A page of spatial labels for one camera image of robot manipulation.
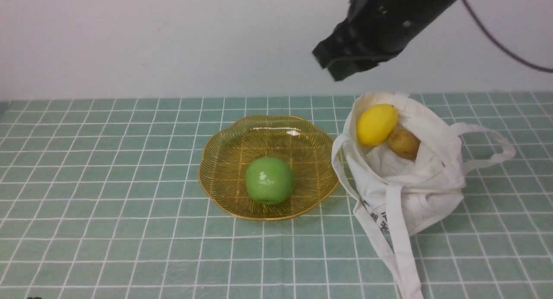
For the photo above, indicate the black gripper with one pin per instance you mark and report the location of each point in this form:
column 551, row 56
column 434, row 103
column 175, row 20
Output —
column 382, row 27

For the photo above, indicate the green apple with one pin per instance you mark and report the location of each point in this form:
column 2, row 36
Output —
column 269, row 180

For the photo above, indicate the brown kiwi fruit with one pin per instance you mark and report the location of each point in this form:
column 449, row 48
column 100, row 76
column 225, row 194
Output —
column 404, row 144

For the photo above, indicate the white cloth tote bag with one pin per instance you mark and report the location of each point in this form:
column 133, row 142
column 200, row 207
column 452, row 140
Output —
column 397, row 198

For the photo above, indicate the yellow lemon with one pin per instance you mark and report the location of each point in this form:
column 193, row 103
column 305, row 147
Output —
column 376, row 124

